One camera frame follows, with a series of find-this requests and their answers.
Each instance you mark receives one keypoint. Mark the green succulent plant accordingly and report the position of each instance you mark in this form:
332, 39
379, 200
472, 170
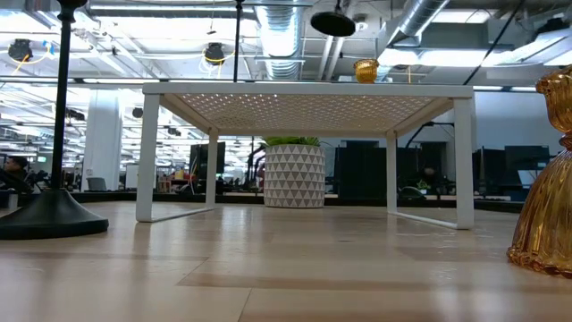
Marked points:
290, 141

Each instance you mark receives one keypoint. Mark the black metal candlestick holder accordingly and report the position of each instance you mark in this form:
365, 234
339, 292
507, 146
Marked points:
56, 214
333, 24
238, 44

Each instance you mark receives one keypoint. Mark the white building column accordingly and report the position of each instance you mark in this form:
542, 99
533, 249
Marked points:
102, 134

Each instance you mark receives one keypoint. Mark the silver ribbed ventilation duct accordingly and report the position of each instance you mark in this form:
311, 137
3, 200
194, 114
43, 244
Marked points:
280, 36

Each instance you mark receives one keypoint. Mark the grey office chair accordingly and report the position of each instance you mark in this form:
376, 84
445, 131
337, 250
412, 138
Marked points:
96, 184

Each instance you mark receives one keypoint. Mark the black computer monitor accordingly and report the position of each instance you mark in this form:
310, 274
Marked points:
207, 156

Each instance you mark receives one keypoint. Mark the dark office partition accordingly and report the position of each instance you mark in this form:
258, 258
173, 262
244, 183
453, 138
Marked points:
362, 170

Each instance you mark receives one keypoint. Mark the white perforated metal shelf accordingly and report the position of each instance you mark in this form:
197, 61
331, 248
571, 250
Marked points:
308, 89

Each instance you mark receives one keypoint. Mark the person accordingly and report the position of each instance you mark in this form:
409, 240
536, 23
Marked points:
15, 167

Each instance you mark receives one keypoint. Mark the black ceiling device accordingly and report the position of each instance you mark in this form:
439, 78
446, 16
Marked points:
215, 53
20, 49

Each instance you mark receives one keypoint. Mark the amber glass candle holder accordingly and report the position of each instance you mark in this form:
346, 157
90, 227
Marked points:
366, 71
545, 223

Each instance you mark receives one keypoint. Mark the triangle patterned plant pot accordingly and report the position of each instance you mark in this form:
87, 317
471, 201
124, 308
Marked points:
295, 179

